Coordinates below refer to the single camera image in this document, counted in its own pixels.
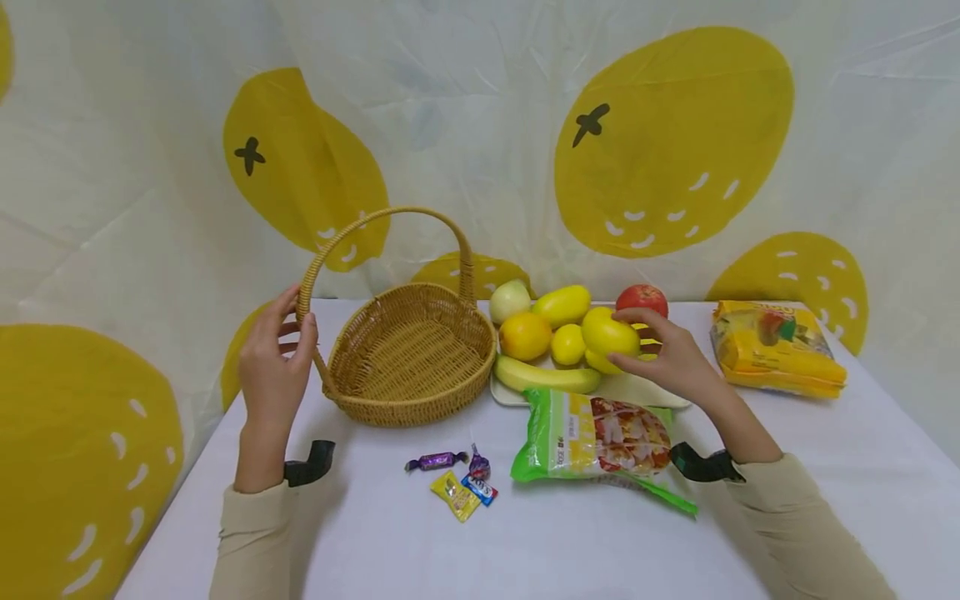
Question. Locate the person's right hand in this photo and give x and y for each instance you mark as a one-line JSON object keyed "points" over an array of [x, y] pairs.
{"points": [[679, 362]]}

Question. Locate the person's left hand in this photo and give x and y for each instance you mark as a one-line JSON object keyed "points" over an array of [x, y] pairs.
{"points": [[268, 375]]}

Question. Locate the person's left thumb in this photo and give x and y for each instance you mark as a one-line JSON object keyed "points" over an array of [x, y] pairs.
{"points": [[310, 337]]}

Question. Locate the person's left index finger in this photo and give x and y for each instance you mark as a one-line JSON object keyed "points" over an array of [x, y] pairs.
{"points": [[284, 299]]}

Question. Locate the person's right thumb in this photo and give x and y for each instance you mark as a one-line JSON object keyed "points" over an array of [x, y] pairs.
{"points": [[631, 364]]}

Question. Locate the person's left fingers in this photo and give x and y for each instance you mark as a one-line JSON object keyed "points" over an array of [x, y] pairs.
{"points": [[289, 337]]}

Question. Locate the person's right index finger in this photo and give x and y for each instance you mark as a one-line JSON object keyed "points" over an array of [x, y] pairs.
{"points": [[639, 317]]}

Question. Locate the yellow oval fruit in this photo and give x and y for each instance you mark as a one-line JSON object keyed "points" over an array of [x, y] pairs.
{"points": [[604, 333]]}

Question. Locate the person's left forearm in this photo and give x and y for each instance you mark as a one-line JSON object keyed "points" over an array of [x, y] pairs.
{"points": [[255, 517]]}

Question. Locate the person's right forearm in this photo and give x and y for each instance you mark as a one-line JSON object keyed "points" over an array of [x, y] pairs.
{"points": [[795, 517]]}

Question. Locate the red apple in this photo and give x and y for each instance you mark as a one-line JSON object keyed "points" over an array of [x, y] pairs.
{"points": [[643, 298]]}

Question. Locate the white tray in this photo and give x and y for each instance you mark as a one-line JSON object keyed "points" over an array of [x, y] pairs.
{"points": [[634, 390]]}

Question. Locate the yellow curved fruit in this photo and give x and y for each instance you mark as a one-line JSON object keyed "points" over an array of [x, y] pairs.
{"points": [[600, 363]]}

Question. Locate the small yellow lemon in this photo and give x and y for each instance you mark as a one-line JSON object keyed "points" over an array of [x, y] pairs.
{"points": [[568, 345]]}

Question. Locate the yellow mango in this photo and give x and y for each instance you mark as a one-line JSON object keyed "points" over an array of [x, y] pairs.
{"points": [[561, 305]]}

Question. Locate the green snack bag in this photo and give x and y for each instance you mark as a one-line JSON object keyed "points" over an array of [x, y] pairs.
{"points": [[592, 437]]}

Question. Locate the yellow green banana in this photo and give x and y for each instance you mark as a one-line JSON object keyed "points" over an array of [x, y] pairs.
{"points": [[544, 377]]}

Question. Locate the orange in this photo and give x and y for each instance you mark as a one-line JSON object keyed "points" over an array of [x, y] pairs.
{"points": [[525, 336]]}

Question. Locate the black wrist band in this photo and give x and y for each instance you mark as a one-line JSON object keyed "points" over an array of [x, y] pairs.
{"points": [[311, 462], [701, 465]]}

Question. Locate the pale green round fruit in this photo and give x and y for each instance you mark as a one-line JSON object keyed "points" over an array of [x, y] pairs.
{"points": [[510, 302]]}

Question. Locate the yellow snack bag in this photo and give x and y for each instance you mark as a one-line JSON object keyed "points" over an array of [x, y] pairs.
{"points": [[776, 350]]}

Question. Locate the long purple wrapped candy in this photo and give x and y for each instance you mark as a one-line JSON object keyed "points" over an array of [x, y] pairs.
{"points": [[436, 460]]}

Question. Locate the small purple wrapped candy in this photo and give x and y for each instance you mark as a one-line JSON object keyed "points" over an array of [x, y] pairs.
{"points": [[479, 464]]}

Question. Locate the blue wrapped candy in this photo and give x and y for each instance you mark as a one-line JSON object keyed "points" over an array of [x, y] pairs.
{"points": [[480, 489]]}

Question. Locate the yellow wrapped candy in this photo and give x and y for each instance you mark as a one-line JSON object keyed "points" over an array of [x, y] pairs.
{"points": [[454, 495]]}

